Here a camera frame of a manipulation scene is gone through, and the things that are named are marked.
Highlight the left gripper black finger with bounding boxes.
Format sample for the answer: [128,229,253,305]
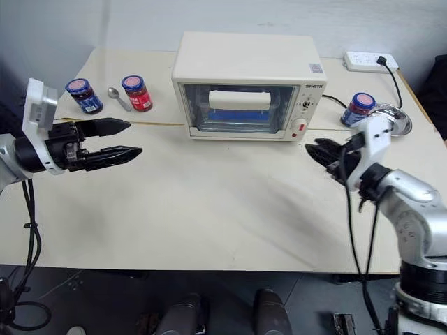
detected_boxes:
[76,117,132,140]
[83,145,144,172]

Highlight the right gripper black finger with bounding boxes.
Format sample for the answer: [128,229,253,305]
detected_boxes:
[305,143,342,171]
[314,137,346,155]

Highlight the black plug with cable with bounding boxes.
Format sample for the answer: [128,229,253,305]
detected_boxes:
[376,55,404,110]

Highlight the metal spoon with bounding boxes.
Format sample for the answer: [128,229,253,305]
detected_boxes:
[106,87,133,113]

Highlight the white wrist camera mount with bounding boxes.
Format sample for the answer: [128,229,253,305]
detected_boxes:
[343,110,393,192]
[22,77,66,176]

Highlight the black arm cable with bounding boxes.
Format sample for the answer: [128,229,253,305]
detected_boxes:
[341,146,383,335]
[13,178,43,308]

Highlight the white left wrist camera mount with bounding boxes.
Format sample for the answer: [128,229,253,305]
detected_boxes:
[22,77,66,176]

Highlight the cream toaster oven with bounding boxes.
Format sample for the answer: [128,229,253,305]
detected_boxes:
[171,31,328,144]

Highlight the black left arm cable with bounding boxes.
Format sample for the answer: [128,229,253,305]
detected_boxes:
[13,178,43,308]

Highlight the black device with cable loop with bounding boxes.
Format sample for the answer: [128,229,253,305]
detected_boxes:
[0,276,53,332]

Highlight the black object beside table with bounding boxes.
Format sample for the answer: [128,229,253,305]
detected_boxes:
[416,53,447,141]

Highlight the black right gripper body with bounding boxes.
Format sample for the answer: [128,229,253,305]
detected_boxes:
[325,134,366,185]

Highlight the black block under table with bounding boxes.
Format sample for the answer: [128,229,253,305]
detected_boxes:
[332,311,354,335]

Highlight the black oven power cord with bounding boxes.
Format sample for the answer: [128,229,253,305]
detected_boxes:
[321,94,349,110]

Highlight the blue-label jam jar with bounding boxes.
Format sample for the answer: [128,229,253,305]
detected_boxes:
[65,77,104,114]
[339,91,378,128]

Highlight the white power strip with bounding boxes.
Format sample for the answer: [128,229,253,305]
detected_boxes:
[342,50,400,73]

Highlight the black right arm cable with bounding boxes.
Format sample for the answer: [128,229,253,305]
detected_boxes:
[341,146,383,335]

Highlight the dark rounded shape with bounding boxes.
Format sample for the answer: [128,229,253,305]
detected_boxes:
[154,294,211,335]
[252,288,293,335]

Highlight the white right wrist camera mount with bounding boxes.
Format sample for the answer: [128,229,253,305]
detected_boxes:
[343,110,393,192]

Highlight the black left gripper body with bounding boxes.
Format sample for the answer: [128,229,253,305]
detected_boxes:
[44,120,89,172]

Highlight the round metal plate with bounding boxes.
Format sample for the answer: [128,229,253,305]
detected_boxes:
[369,102,413,138]

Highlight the red-label jam jar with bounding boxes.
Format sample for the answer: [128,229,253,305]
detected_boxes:
[120,74,154,114]

